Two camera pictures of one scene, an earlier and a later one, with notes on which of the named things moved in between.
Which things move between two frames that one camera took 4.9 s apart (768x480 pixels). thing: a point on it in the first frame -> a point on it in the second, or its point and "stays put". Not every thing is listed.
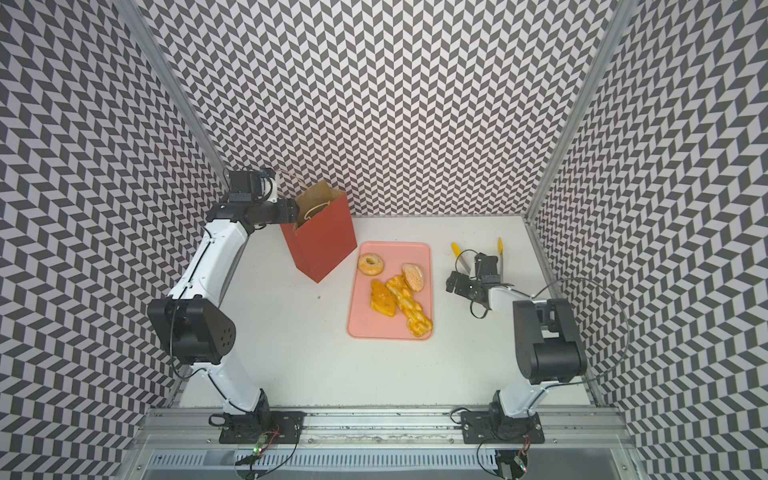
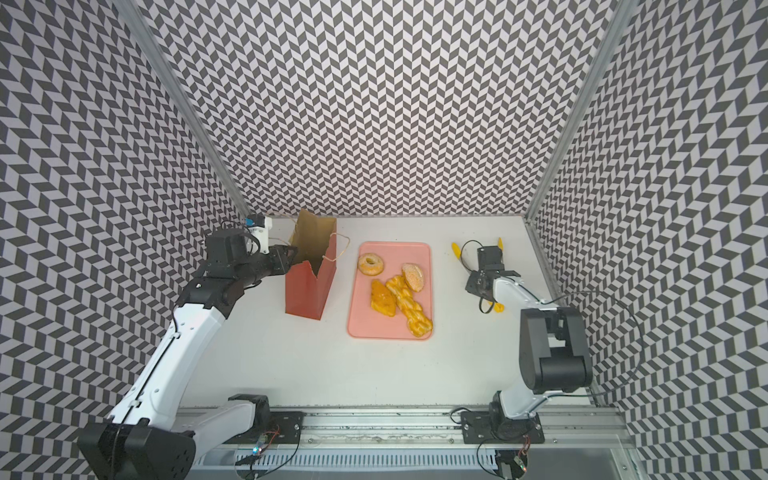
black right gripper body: [466, 287] -> [474, 285]
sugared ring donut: [370, 264] stays put
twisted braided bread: [417, 321] stays put
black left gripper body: [278, 212] -> [273, 263]
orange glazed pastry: [381, 299] stays put
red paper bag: [323, 234] -> [308, 285]
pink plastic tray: [366, 323] stays put
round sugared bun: [413, 276] stays put
